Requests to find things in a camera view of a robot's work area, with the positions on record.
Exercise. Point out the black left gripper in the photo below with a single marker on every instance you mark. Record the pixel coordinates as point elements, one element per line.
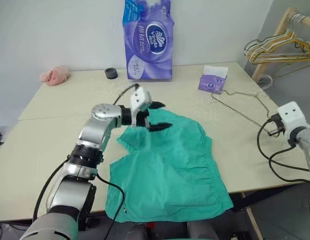
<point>142,119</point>

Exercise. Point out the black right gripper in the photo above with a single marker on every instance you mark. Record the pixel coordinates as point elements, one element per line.
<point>280,123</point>

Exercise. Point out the green shorts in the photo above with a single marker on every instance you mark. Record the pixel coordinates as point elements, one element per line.
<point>165,170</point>

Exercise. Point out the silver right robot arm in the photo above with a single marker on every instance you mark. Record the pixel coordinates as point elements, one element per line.
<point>307,137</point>

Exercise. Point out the small purple tissue pack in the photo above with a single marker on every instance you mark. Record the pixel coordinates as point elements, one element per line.
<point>212,81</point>

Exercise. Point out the large purple tissue pack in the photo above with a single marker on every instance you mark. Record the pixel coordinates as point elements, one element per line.
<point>148,42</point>

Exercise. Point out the wooden table leg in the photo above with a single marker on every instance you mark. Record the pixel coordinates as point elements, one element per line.
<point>253,220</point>

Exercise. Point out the wooden clothes rack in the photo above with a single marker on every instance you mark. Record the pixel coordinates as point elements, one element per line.
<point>282,25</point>

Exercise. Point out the pink cloth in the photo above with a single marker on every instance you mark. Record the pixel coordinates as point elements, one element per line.
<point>55,76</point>

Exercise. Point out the dark grey rounded shape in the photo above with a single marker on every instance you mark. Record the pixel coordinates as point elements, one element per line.
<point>202,231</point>
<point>133,232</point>

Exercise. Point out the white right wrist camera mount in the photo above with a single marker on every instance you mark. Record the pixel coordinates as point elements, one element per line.
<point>292,117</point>

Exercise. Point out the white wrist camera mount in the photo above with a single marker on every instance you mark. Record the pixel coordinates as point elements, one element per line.
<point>292,117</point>
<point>140,98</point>

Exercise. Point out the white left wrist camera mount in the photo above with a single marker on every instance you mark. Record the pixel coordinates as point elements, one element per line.
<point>140,98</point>

